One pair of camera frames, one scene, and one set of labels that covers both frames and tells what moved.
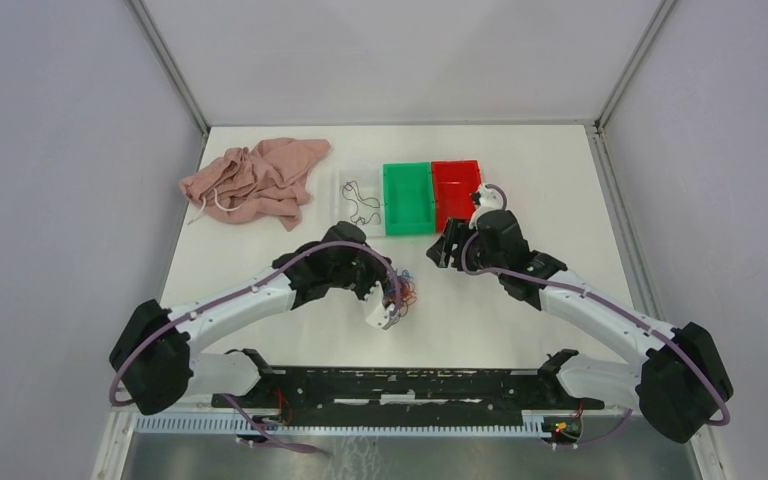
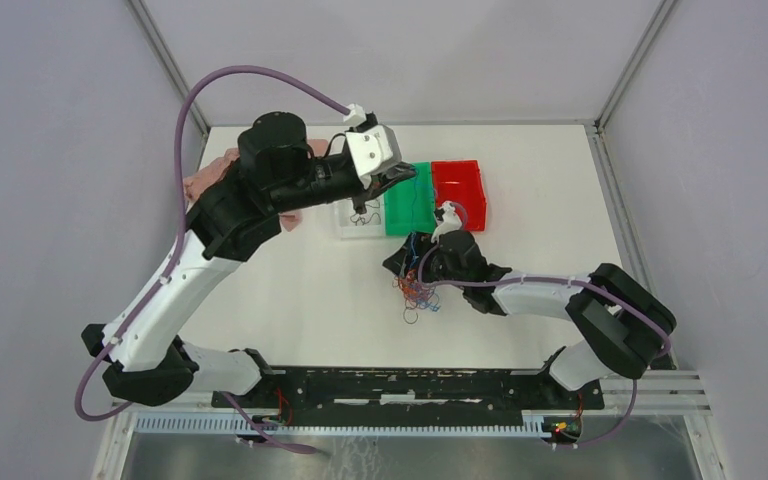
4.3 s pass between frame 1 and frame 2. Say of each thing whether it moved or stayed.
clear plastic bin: stayed
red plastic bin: stayed
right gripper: moved
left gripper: moved
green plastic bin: stayed
